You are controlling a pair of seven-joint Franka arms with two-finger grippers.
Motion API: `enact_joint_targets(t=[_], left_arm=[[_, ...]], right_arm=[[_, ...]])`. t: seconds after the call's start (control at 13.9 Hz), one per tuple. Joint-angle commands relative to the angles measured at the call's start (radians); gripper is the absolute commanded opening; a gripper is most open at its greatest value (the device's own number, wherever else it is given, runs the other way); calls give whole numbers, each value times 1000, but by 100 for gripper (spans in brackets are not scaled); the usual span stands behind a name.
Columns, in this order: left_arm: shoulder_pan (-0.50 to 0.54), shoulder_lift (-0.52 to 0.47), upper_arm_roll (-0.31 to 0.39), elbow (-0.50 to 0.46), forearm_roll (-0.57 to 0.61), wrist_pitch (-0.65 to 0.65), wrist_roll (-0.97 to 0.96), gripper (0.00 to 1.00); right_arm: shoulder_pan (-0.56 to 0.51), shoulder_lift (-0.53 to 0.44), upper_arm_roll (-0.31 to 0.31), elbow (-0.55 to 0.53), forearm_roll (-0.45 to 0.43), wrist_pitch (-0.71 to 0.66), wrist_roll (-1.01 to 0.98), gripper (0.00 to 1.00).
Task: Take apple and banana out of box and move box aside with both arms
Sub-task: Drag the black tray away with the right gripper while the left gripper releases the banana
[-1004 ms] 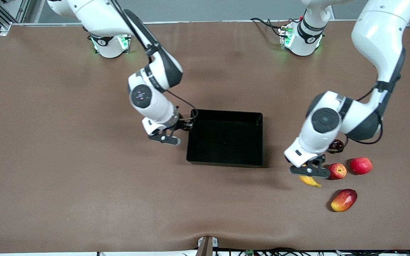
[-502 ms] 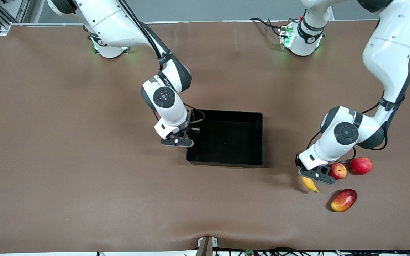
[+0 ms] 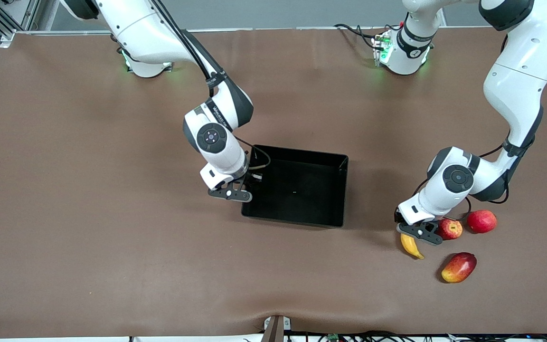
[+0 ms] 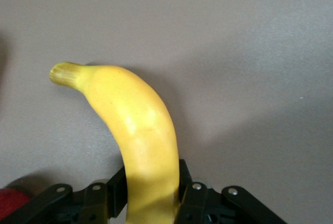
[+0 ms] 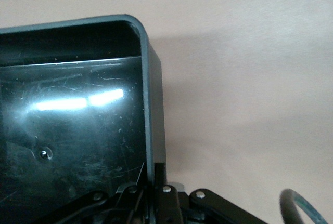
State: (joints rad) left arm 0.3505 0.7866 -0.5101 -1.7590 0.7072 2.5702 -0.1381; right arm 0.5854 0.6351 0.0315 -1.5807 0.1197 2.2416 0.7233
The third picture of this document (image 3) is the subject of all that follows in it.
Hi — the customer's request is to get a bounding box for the black left arm base cable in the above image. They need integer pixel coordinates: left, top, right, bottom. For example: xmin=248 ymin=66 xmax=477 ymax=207
xmin=333 ymin=23 xmax=405 ymax=48

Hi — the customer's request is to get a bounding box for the red yellow mango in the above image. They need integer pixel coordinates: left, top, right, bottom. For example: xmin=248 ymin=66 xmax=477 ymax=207
xmin=441 ymin=252 xmax=478 ymax=284

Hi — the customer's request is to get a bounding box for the black plastic box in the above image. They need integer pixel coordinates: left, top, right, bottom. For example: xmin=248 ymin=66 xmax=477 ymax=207
xmin=241 ymin=145 xmax=349 ymax=228

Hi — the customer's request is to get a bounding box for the brown table mat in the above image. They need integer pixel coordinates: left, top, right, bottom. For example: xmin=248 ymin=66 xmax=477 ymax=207
xmin=0 ymin=28 xmax=547 ymax=339

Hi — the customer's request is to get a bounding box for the yellow banana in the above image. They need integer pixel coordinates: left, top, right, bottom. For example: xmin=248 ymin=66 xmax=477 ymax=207
xmin=400 ymin=233 xmax=425 ymax=260

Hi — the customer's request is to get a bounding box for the plain red apple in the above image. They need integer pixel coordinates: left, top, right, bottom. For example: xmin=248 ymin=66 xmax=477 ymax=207
xmin=467 ymin=209 xmax=498 ymax=234

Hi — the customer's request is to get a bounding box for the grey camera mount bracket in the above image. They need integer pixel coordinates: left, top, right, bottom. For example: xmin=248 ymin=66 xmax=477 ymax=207
xmin=263 ymin=315 xmax=292 ymax=342

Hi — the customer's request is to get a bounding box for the red apple with yellow patch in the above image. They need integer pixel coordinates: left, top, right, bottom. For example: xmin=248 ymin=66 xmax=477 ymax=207
xmin=437 ymin=218 xmax=463 ymax=240

